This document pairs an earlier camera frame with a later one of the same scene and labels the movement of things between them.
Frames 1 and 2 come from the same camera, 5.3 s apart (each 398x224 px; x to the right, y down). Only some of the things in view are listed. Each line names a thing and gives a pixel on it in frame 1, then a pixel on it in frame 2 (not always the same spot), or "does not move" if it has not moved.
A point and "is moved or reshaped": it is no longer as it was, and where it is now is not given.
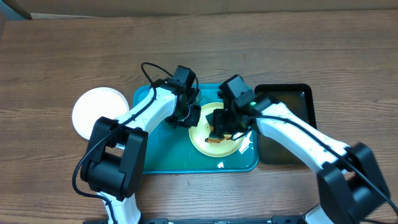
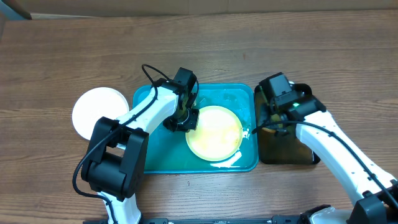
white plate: (94, 102) does not move
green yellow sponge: (213, 137) is moved or reshaped
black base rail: (290, 219) does not move
